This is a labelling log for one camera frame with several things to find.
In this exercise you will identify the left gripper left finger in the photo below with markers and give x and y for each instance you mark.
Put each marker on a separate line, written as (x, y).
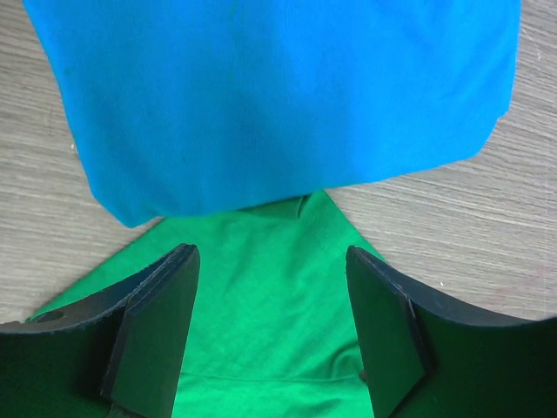
(115, 353)

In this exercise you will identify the green t shirt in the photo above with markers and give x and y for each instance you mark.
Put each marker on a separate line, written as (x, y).
(272, 332)

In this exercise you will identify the blue t shirt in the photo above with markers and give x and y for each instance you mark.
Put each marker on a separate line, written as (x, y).
(189, 108)

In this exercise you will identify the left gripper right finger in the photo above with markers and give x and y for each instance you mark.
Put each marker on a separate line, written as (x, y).
(428, 354)

